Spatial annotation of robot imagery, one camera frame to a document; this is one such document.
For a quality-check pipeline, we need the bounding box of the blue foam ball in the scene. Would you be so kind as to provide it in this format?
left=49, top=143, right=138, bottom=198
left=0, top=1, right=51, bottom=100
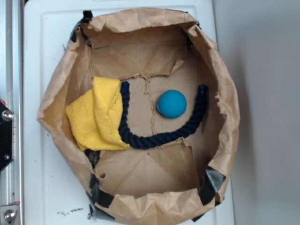
left=157, top=90, right=187, bottom=119

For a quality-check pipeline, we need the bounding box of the yellow microfiber cloth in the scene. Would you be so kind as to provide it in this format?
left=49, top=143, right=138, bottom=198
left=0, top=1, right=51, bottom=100
left=66, top=77, right=129, bottom=151

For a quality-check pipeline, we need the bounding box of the white plastic tray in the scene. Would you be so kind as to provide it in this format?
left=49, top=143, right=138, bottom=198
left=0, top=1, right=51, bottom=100
left=22, top=0, right=236, bottom=225

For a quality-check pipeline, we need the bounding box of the dark navy rope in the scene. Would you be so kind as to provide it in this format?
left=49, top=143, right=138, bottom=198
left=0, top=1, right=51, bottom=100
left=119, top=81, right=209, bottom=150

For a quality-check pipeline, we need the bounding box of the black mounting bracket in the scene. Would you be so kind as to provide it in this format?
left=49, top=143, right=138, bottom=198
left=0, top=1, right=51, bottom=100
left=0, top=102, right=14, bottom=172

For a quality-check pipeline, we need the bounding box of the aluminium frame rail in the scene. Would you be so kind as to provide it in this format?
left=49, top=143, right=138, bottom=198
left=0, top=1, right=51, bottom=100
left=0, top=0, right=24, bottom=225

